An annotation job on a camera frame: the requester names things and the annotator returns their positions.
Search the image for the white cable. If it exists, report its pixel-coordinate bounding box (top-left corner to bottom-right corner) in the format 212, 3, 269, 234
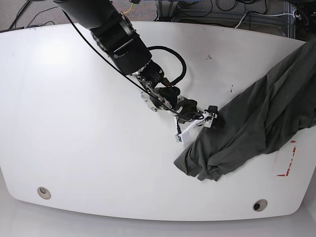
234, 10, 297, 29

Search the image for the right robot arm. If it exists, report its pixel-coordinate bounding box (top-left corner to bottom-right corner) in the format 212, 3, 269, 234
55, 0, 219, 135

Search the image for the red tape rectangle marking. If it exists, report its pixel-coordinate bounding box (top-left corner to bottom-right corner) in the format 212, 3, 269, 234
274, 140, 298, 177

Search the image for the table cable grommet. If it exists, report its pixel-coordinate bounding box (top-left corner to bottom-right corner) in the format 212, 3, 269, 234
253, 199, 268, 212
37, 187, 51, 200

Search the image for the left table cable grommet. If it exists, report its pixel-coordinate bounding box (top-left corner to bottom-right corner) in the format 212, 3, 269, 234
37, 187, 51, 200

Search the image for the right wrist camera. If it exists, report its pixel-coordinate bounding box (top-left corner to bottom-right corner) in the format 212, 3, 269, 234
175, 132, 191, 144

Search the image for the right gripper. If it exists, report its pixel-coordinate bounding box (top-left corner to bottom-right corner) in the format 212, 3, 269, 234
175, 106, 218, 136

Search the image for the dark grey t-shirt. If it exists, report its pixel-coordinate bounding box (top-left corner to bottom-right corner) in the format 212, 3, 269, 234
174, 40, 316, 181

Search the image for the right table cable grommet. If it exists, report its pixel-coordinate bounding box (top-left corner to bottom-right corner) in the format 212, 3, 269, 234
253, 199, 268, 212

